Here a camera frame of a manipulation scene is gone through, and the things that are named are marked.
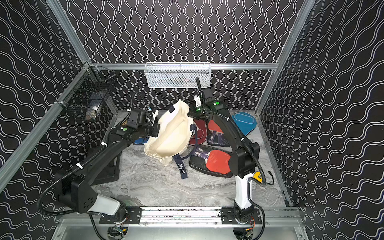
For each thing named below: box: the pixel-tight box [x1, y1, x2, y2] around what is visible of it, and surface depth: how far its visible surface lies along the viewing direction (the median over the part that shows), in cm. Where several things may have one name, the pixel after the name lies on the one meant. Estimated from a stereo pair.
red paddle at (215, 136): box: [207, 119, 231, 147], surface depth 105 cm
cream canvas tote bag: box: [144, 99, 193, 166], surface depth 90 cm
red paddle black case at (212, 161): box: [189, 145, 234, 178], surface depth 94 cm
